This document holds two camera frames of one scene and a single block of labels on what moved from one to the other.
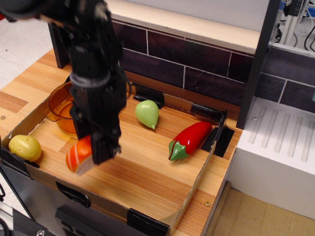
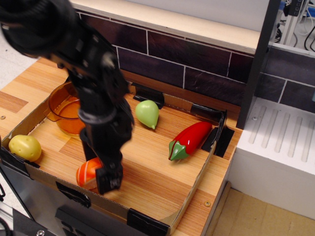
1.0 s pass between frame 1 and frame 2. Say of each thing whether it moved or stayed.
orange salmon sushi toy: moved
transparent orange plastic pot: stayed
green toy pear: stayed
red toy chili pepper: stayed
